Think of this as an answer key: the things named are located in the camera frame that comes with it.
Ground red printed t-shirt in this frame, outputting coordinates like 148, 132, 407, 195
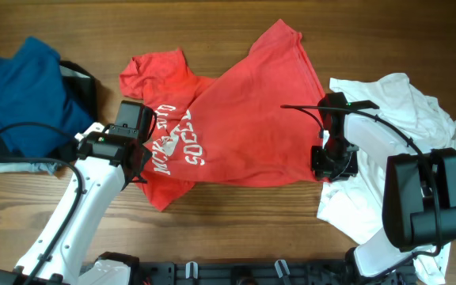
119, 21, 325, 210

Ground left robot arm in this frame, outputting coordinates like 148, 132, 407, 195
0, 131, 151, 284

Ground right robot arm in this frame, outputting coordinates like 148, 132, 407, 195
311, 93, 456, 284

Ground white t-shirt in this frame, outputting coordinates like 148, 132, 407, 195
317, 73, 456, 277

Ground black folded garment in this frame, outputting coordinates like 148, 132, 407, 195
0, 60, 99, 163

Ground blue folded shirt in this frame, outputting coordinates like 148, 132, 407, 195
0, 37, 95, 158

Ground light grey folded garment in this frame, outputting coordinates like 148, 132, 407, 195
0, 103, 61, 176

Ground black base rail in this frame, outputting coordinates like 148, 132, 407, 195
79, 252, 417, 285

